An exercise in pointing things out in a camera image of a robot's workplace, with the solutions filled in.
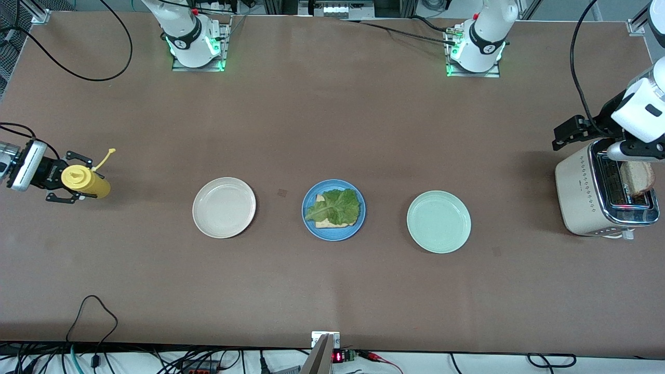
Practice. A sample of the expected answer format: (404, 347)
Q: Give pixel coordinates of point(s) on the red black clip lead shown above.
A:
(382, 359)

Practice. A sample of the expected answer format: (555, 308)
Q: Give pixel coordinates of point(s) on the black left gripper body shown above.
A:
(592, 129)

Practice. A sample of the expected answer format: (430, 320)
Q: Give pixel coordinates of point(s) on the green lettuce leaf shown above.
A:
(335, 206)

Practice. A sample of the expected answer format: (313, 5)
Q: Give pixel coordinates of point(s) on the red digit display board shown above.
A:
(344, 356)

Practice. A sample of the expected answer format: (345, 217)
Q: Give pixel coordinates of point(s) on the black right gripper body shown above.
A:
(48, 170)

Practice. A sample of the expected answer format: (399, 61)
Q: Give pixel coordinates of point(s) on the pale green round plate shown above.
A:
(439, 222)

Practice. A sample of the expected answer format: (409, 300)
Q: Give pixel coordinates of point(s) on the toast bread slice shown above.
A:
(326, 224)
(640, 179)

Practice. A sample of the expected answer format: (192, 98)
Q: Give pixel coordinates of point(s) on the cream steel toaster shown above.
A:
(576, 192)

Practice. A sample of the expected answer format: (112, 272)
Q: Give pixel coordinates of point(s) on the beige round plate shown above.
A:
(224, 208)

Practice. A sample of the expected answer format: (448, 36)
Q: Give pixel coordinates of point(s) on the yellow squeeze bottle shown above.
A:
(91, 183)

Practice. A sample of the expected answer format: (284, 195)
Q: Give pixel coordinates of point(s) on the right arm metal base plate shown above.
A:
(226, 47)

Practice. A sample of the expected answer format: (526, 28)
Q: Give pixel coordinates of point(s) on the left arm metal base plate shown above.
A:
(467, 74)

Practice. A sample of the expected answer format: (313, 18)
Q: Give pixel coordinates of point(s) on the blue round plate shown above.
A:
(335, 235)

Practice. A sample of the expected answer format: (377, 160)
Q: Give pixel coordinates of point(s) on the orange power strip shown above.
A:
(200, 370)

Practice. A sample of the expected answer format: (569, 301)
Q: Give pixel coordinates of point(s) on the grey mesh chair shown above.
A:
(13, 47)

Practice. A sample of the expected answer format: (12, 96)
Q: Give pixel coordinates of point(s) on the grey electronics box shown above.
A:
(337, 8)

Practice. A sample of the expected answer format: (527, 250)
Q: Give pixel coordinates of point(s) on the aluminium profile post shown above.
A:
(319, 358)

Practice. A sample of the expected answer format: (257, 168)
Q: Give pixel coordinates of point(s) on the white metal mount bracket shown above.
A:
(318, 337)

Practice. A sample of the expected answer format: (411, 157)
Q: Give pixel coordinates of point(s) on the aluminium table corner bracket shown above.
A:
(636, 27)
(39, 13)

